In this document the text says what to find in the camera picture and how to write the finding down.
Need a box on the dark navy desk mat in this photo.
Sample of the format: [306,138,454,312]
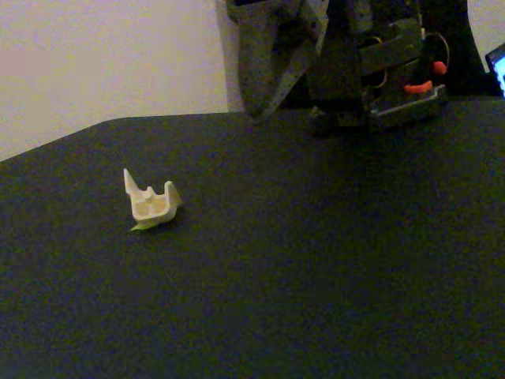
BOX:
[0,96,505,379]

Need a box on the laptop with lit screen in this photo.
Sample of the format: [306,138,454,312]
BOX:
[484,42,505,98]

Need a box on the black office chair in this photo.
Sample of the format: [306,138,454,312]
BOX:
[420,0,490,98]

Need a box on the white plastic bracket piece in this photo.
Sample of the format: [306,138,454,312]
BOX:
[122,167,185,229]

